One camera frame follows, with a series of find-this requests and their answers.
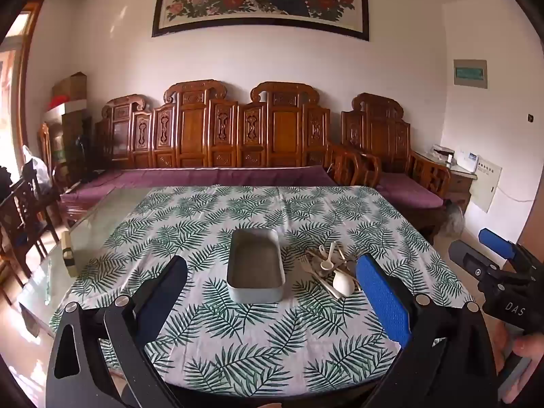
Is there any brown cardboard box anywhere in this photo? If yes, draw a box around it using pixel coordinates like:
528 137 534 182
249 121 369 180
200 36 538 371
52 72 88 103

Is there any wooden side table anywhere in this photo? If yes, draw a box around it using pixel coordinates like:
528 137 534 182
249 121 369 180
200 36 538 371
446 164 479 209

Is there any white soup spoon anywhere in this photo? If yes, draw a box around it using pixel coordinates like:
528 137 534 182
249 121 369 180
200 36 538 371
331 263 355 298

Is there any white wall panel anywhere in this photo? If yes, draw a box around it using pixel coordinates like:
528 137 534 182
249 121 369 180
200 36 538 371
470 157 502 213

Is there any leaf print tablecloth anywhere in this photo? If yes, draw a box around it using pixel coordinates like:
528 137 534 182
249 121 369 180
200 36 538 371
49 185 474 394

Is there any black clothing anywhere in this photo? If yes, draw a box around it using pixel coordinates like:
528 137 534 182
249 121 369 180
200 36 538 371
0 166 18 198

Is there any lunch box with black strap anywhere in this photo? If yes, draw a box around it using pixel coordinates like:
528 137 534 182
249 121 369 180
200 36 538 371
61 232 79 277

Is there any carved wooden sofa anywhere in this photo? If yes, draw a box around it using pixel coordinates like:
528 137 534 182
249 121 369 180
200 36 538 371
59 79 341 222

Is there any grey rectangular container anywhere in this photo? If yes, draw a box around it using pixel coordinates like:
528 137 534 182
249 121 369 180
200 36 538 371
226 228 285 303

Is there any feather duster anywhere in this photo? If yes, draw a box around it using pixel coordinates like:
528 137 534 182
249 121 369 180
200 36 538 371
442 204 468 235

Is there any dark wooden dining chair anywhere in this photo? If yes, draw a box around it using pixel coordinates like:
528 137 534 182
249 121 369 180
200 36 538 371
0 170 60 277

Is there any white cardboard box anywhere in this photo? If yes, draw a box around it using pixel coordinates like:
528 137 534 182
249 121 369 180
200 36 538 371
42 101 88 125

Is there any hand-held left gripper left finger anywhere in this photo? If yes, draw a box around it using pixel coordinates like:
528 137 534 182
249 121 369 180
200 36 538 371
45 255 190 408

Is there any carved wooden armchair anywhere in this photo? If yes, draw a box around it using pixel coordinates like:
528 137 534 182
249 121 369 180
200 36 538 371
327 92 452 243

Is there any white plastic bag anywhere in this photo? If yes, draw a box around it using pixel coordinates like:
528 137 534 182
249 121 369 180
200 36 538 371
21 144 52 188

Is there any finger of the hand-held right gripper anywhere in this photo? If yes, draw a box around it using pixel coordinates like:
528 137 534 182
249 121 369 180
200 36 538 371
449 240 513 295
478 228 544 264

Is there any wooden framed window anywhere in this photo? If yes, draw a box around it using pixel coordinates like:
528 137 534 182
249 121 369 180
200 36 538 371
0 0 45 171

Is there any grey wall panel box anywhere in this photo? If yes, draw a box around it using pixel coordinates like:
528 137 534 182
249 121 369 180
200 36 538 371
453 58 488 90

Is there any purple armchair cushion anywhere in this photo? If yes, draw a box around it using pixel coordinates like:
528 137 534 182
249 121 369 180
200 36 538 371
376 173 445 210

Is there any person's right hand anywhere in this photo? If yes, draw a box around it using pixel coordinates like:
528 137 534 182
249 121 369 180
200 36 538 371
512 334 544 375

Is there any purple sofa cushion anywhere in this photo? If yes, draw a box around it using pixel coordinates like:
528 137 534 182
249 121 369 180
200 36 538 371
59 166 338 205

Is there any white telephone device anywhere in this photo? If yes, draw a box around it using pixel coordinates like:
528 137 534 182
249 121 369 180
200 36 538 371
457 152 479 173

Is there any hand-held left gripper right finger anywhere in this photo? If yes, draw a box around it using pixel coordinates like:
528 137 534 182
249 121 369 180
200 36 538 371
355 253 500 408

